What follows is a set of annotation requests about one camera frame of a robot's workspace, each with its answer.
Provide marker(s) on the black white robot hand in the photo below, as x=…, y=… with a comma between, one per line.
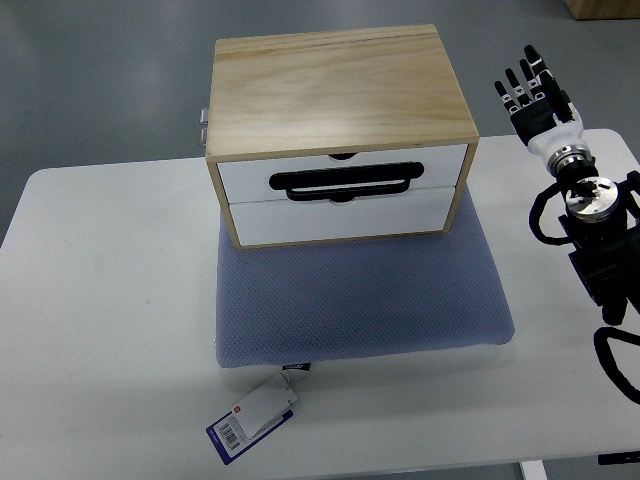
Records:
x=539, y=110

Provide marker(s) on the white drawer black handle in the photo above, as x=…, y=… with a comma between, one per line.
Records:
x=272, y=179

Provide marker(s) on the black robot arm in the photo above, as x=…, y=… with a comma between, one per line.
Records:
x=596, y=223

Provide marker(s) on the wooden drawer cabinet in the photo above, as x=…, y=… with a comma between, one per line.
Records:
x=338, y=94

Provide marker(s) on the white lower drawer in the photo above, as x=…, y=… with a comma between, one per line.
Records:
x=286, y=221

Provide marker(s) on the cardboard box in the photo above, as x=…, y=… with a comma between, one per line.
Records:
x=603, y=9

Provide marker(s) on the blue mesh cushion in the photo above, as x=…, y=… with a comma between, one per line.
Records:
x=358, y=299

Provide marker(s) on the black object at table edge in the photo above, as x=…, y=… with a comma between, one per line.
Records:
x=619, y=458

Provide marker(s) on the white table leg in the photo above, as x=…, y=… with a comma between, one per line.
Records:
x=533, y=470

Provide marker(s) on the white blue product tag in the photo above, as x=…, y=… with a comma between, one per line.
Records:
x=252, y=418

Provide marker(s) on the metal clamp bracket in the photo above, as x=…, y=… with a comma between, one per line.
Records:
x=203, y=122

